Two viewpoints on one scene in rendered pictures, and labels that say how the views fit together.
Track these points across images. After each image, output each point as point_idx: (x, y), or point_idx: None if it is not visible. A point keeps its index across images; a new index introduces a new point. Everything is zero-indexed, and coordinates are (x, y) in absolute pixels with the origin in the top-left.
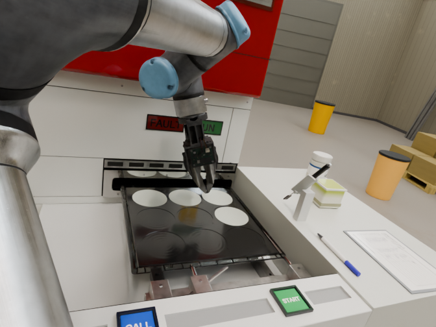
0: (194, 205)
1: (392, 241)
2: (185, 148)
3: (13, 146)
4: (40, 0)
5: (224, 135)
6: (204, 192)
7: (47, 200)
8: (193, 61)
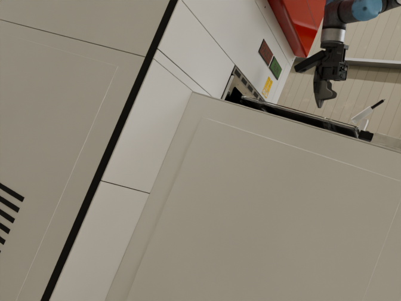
0: None
1: None
2: (339, 63)
3: None
4: None
5: (278, 82)
6: (319, 106)
7: (196, 88)
8: (387, 4)
